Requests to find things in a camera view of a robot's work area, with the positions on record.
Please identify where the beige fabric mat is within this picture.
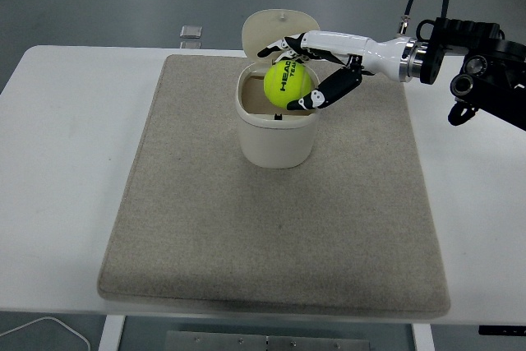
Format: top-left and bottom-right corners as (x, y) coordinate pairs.
(96, 53), (452, 320)

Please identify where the white table leg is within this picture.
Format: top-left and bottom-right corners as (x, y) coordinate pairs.
(98, 314), (127, 351)
(412, 322), (436, 351)

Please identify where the black table control panel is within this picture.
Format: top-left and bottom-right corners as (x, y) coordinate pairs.
(478, 325), (526, 335)

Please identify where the cream lidded plastic bin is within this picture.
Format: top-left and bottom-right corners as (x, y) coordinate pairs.
(234, 7), (322, 170)

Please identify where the yellow-green tennis ball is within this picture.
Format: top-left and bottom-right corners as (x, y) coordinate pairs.
(263, 60), (313, 109)

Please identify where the white cable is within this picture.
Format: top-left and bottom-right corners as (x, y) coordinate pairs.
(0, 316), (90, 351)

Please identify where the grey metal plate with screws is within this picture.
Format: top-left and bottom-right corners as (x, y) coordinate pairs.
(164, 330), (371, 351)

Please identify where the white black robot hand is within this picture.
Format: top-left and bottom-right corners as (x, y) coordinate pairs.
(257, 30), (408, 112)

